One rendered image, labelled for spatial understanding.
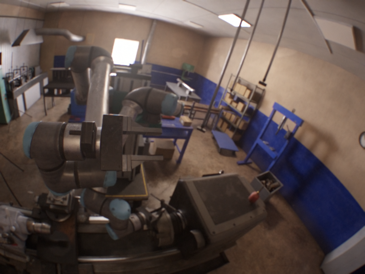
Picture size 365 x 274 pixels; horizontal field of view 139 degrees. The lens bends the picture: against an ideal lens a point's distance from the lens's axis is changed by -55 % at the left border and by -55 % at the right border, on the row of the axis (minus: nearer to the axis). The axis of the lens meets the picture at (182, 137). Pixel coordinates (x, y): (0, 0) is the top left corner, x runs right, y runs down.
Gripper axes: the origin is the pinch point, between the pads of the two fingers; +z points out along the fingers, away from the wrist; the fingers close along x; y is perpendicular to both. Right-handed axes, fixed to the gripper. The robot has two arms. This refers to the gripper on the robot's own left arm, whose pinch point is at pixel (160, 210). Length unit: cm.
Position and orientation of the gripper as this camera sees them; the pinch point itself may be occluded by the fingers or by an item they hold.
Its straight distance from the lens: 92.3
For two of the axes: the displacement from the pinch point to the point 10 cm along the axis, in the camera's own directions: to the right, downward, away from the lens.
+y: 1.8, -9.6, -1.9
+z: 6.2, -0.4, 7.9
